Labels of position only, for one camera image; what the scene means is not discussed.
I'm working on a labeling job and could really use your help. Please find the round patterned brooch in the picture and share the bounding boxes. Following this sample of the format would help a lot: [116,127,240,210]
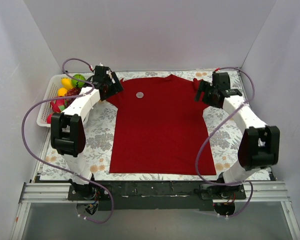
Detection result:
[136,92,144,99]

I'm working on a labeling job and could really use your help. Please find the red t-shirt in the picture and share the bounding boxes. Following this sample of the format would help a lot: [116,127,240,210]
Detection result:
[108,74,216,176]

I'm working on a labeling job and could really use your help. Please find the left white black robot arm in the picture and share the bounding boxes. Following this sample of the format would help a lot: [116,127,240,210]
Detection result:
[50,65,123,200]

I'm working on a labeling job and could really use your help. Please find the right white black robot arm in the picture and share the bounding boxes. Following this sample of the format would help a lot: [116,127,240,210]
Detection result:
[194,67,280,199]

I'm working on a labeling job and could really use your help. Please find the green toy apple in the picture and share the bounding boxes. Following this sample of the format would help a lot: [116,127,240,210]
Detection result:
[71,74,86,89]

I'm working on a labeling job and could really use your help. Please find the purple toy grapes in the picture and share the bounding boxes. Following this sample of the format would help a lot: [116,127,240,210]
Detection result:
[64,87,81,97]

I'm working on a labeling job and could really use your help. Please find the yellow toy mango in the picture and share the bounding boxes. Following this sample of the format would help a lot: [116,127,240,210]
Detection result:
[61,77,74,90]

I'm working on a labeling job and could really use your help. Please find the orange toy fruit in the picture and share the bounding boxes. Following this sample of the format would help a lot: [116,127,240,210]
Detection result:
[57,87,68,97]

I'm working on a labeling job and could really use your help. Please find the pink toy dragon fruit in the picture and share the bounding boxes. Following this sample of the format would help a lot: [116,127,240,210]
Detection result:
[50,99,68,113]

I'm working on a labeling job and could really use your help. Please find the white plastic fruit basket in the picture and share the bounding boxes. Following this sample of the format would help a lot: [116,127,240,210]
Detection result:
[36,74,71,128]

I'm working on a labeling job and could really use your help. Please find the red yellow toy peach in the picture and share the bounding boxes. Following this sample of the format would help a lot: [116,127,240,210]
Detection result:
[46,113,53,124]

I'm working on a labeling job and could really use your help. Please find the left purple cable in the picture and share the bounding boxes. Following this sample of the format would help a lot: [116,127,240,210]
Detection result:
[21,58,115,224]

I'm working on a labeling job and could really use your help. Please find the aluminium frame rail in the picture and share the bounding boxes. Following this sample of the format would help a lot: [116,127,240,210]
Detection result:
[11,181,300,240]

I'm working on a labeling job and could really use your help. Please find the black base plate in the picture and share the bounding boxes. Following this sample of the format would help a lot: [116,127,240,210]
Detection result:
[67,180,246,211]

